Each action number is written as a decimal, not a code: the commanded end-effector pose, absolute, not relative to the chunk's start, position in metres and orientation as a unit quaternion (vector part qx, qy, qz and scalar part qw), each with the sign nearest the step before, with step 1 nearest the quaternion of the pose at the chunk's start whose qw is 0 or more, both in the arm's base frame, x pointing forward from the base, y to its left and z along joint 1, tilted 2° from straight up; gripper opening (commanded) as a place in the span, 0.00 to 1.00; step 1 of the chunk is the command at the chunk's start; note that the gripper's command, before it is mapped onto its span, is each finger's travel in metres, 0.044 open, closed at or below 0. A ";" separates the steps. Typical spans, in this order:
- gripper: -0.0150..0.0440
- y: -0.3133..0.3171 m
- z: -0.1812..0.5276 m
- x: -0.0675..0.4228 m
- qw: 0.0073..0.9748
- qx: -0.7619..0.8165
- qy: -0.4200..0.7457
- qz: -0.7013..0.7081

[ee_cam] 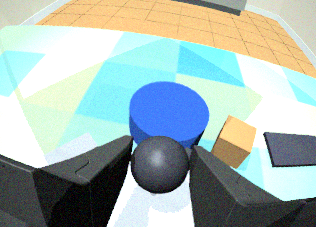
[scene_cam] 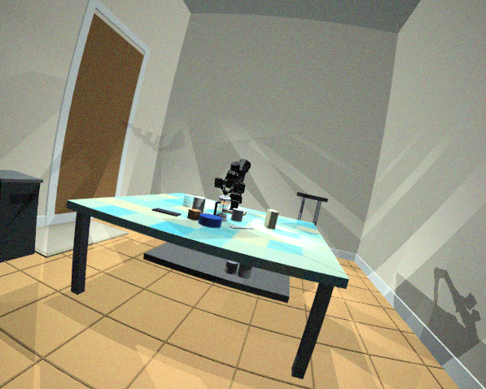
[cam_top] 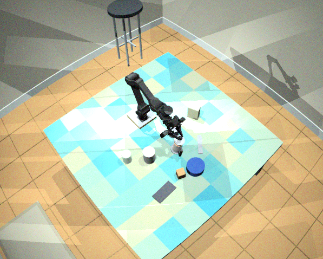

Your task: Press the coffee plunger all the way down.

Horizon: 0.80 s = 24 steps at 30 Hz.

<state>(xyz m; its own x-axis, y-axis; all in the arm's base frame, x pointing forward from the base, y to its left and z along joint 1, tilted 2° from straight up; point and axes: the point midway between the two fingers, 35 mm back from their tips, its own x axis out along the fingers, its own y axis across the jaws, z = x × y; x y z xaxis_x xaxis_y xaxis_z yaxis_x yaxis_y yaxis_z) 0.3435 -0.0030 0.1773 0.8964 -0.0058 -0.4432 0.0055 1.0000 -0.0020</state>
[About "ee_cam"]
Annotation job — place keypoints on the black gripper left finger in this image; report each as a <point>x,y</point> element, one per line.
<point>78,192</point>

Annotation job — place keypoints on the small orange cube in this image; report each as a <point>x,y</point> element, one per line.
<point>234,142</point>

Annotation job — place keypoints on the grey flat rectangular slab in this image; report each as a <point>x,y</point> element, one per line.
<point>288,149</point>

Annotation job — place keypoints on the blue cylinder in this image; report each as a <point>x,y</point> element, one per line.
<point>168,109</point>

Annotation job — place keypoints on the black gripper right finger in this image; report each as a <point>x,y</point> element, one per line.
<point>222,197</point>

